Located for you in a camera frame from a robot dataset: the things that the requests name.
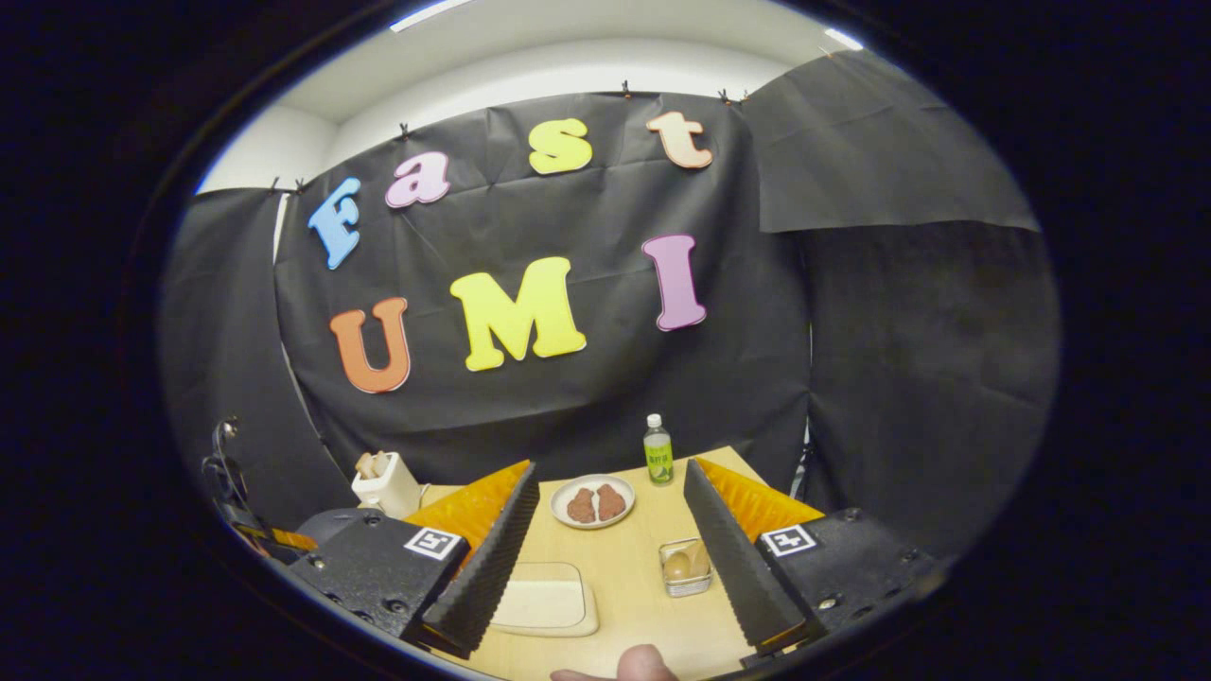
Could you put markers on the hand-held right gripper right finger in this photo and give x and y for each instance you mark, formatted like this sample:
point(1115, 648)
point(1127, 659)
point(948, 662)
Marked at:
point(738, 567)

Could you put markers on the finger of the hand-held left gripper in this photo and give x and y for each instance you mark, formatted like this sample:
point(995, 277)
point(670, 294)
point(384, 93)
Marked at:
point(295, 541)

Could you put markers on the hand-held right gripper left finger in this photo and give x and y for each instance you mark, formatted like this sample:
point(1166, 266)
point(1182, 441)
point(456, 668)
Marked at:
point(487, 567)

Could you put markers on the black silver rice cooker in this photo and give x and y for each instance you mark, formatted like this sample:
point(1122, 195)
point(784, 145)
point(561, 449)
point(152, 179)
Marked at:
point(336, 525)

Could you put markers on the wooden spoon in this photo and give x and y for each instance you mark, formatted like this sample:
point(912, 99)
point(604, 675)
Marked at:
point(676, 566)

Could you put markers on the clear tray of white rice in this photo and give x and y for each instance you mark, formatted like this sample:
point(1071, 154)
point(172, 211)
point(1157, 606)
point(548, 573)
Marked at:
point(549, 601)

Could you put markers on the white round plate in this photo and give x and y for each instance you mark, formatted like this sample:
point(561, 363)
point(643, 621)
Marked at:
point(558, 501)

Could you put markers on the toast slice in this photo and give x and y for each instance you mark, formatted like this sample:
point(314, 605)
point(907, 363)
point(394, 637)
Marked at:
point(364, 465)
point(381, 461)

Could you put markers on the brown meat piece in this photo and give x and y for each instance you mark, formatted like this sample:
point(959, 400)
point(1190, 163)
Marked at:
point(581, 506)
point(611, 501)

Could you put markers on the white toaster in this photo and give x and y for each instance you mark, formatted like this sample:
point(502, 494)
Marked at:
point(397, 492)

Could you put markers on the green label drink bottle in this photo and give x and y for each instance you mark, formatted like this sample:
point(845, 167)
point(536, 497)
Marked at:
point(658, 459)

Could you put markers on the ceiling light panel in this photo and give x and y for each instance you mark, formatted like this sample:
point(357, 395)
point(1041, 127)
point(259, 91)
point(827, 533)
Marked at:
point(430, 13)
point(842, 39)

